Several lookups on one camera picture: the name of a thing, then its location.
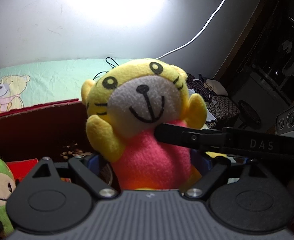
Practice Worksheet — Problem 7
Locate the bear print bed sheet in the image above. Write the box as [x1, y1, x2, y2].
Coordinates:
[0, 58, 129, 114]

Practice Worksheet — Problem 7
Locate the yellow tiger plush toy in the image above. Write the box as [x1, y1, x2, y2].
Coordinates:
[81, 59, 207, 190]

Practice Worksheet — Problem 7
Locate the dark striped clothing pile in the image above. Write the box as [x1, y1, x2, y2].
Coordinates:
[187, 73, 228, 102]

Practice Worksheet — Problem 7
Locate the red envelope in box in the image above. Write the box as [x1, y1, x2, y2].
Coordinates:
[6, 158, 39, 181]

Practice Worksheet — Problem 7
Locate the red cardboard box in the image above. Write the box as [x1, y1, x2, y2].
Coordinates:
[0, 99, 93, 163]

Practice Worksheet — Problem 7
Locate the white lamp power cable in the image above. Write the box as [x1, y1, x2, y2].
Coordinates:
[155, 0, 236, 60]

